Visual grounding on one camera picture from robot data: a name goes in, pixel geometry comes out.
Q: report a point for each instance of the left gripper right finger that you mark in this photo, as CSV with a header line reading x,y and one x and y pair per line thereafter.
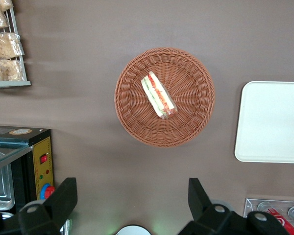
x,y
198,200

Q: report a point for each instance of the tray with packaged snacks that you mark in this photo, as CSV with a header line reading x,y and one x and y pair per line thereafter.
x,y
14,83

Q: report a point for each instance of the black glass food warmer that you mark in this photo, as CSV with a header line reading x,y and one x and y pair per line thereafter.
x,y
42,147

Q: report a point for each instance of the brown round wicker basket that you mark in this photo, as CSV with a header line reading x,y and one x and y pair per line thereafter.
x,y
191,73

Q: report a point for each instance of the beige plastic tray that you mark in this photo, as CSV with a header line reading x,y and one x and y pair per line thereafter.
x,y
272,122

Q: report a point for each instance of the triangle sandwich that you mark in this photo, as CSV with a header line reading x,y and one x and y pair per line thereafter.
x,y
158,95

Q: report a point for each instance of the steel warmer pan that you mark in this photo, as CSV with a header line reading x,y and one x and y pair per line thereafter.
x,y
0,181

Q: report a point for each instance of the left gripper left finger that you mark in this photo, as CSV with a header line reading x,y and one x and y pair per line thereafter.
x,y
58,195

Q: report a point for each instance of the clear acrylic bottle rack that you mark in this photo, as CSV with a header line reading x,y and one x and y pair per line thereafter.
x,y
250,205

